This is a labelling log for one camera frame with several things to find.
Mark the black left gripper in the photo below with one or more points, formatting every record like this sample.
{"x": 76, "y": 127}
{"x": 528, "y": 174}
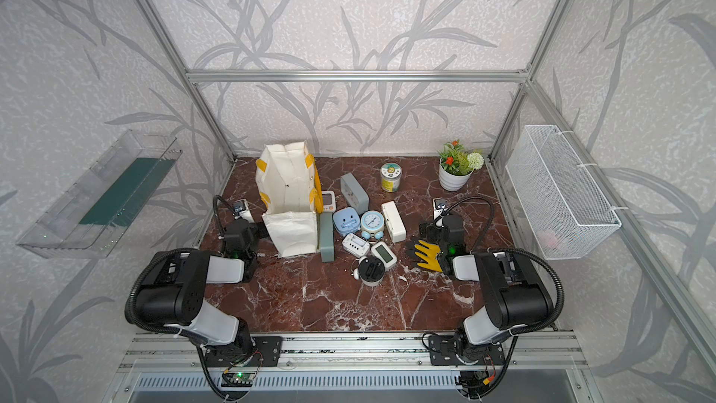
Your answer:
{"x": 257, "y": 228}

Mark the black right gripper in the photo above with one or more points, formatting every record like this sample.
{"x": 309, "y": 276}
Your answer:
{"x": 431, "y": 228}

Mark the white rectangular alarm clock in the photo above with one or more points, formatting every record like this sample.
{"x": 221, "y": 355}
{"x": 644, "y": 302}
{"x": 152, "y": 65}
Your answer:
{"x": 393, "y": 222}

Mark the white digital LCD clock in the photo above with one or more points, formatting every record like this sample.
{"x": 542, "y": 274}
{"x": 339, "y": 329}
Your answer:
{"x": 383, "y": 252}

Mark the white canvas bag yellow handles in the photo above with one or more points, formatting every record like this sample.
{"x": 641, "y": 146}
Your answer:
{"x": 290, "y": 188}

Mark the blue round alarm clock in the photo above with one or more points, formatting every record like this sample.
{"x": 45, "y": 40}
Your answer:
{"x": 372, "y": 225}

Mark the grey square alarm clock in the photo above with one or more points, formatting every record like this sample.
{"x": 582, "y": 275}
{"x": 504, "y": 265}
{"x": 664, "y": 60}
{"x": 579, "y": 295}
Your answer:
{"x": 326, "y": 237}
{"x": 354, "y": 193}

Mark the black round clock back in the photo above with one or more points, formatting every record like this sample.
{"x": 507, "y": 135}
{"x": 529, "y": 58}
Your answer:
{"x": 370, "y": 271}

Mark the small white button clock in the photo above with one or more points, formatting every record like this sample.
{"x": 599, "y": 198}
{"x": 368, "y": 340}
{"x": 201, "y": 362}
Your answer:
{"x": 356, "y": 245}

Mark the white timer orange buttons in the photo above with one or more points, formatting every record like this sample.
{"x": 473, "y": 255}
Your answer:
{"x": 329, "y": 201}

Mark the light blue square clock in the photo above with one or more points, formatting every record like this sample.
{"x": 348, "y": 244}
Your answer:
{"x": 346, "y": 221}

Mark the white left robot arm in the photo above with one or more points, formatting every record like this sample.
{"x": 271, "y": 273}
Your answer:
{"x": 168, "y": 297}

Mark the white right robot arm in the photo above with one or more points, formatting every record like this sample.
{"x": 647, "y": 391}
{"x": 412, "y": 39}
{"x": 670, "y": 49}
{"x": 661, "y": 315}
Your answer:
{"x": 521, "y": 292}

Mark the yellow black work glove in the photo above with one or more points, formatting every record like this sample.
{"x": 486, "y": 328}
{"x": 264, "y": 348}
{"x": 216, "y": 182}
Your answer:
{"x": 426, "y": 255}

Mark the white potted artificial plant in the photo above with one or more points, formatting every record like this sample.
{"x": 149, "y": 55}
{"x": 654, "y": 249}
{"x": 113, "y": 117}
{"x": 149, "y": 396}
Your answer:
{"x": 457, "y": 164}

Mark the green circuit board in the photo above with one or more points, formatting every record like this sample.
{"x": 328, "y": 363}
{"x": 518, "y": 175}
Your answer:
{"x": 238, "y": 379}

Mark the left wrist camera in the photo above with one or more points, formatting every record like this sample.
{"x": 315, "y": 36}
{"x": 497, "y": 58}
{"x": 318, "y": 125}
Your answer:
{"x": 241, "y": 210}

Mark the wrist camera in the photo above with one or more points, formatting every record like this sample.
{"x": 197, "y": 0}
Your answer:
{"x": 439, "y": 206}
{"x": 241, "y": 210}

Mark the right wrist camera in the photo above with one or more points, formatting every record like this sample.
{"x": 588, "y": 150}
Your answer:
{"x": 439, "y": 206}

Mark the white wire mesh basket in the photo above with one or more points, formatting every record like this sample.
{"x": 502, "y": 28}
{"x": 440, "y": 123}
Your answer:
{"x": 567, "y": 211}

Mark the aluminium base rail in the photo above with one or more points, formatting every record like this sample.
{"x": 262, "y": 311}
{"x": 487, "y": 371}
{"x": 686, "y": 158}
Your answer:
{"x": 333, "y": 361}

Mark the clear plastic wall tray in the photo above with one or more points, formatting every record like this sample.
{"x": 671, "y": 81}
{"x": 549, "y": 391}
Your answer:
{"x": 90, "y": 218}

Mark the aluminium cage frame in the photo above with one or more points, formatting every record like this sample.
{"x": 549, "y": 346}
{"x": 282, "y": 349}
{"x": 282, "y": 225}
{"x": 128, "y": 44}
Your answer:
{"x": 684, "y": 310}

